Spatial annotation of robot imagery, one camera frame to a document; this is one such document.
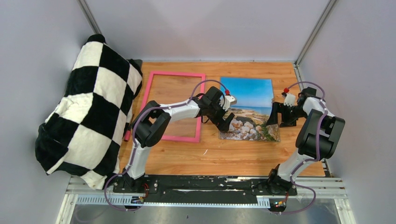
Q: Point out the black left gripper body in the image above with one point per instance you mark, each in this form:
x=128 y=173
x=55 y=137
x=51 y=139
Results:
x=216 y=113

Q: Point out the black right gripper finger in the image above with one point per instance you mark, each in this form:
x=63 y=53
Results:
x=273 y=118
x=288 y=123

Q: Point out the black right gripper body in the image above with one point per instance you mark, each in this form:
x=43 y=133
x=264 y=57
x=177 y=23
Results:
x=293 y=111

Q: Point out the landscape beach photo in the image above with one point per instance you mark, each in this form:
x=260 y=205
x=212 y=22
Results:
x=252 y=110

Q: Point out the pink picture frame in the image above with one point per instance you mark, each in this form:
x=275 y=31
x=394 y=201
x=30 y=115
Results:
x=194 y=92

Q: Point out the pink handled screwdriver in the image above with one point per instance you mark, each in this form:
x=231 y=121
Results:
x=127 y=135

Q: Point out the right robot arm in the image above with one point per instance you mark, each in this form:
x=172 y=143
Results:
x=317 y=139

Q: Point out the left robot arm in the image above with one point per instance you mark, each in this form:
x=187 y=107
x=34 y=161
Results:
x=152 y=122

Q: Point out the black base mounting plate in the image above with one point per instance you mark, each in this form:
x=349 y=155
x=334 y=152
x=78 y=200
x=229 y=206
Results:
x=198 y=189

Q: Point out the black white checkered pillow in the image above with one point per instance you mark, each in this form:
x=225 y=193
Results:
x=83 y=135

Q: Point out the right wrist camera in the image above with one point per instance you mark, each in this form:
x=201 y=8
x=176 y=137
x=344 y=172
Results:
x=289 y=99

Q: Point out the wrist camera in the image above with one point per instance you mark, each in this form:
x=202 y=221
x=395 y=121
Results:
x=289 y=99
x=227 y=101

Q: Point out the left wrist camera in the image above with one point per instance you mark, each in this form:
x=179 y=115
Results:
x=227 y=101

